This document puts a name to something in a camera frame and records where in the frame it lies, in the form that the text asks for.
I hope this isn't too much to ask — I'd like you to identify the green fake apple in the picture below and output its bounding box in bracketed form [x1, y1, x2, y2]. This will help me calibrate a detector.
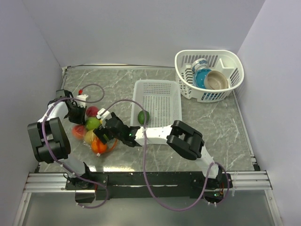
[85, 117, 101, 131]

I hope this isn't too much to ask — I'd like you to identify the tan fake pear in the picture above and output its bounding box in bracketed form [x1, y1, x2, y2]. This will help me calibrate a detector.
[84, 130, 95, 145]

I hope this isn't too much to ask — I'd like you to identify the clear zip top bag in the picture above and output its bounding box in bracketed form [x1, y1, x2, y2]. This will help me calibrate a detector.
[70, 105, 118, 157]

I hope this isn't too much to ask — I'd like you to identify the fake orange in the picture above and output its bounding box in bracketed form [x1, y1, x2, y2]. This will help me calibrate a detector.
[91, 138, 107, 155]

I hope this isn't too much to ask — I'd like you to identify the red fake apple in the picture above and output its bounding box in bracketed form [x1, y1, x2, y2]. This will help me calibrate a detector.
[86, 106, 99, 117]

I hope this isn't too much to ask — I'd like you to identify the dark green fake lime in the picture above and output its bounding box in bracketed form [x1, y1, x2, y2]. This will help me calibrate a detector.
[137, 111, 150, 125]

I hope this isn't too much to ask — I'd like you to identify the white perforated plastic tray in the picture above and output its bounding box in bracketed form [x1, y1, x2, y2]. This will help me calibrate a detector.
[130, 80, 182, 128]

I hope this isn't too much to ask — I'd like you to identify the pink red fake peach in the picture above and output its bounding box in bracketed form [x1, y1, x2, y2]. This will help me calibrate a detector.
[71, 125, 87, 140]

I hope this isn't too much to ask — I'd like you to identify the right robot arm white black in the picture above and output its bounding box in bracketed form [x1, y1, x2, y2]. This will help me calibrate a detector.
[94, 109, 222, 188]

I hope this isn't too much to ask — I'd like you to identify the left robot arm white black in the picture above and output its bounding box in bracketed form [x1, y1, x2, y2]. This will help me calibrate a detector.
[27, 89, 94, 189]

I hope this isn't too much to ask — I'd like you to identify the teal bowl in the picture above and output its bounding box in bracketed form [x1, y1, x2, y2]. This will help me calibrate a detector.
[193, 69, 211, 89]

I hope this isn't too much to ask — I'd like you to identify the blue white porcelain cup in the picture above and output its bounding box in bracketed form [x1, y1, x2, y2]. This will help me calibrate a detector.
[191, 58, 208, 73]

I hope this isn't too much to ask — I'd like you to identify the beige ceramic bowl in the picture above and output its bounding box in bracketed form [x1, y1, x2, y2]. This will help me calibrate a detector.
[205, 71, 229, 90]

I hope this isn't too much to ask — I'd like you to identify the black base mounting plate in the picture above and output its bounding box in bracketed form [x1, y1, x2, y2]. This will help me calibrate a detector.
[65, 171, 233, 203]

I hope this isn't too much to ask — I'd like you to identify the white oval dish basket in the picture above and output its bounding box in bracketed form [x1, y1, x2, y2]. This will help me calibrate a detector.
[174, 50, 244, 103]

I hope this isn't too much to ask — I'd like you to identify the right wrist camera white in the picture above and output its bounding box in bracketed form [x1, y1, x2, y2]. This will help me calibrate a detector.
[96, 108, 111, 121]

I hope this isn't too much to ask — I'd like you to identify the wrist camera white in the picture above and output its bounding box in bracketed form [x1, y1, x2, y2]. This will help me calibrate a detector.
[76, 89, 90, 103]
[96, 108, 111, 121]

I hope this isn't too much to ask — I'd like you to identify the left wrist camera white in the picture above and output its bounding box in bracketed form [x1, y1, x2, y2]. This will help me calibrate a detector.
[76, 89, 90, 103]

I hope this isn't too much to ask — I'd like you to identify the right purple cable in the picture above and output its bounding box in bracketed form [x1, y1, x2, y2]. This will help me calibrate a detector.
[103, 99, 230, 212]

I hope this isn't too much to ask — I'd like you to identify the aluminium rail frame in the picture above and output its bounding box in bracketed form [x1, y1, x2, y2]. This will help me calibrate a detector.
[13, 65, 283, 226]

